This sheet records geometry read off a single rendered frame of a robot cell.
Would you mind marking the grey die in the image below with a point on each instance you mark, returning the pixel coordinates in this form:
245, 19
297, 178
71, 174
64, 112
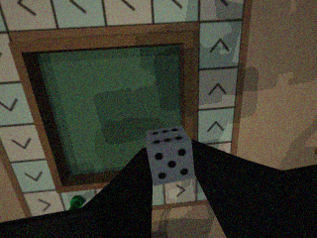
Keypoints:
170, 155

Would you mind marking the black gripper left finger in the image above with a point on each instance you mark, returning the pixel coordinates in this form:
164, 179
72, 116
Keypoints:
122, 209

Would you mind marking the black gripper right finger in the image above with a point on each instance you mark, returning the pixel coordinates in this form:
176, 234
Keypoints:
251, 200

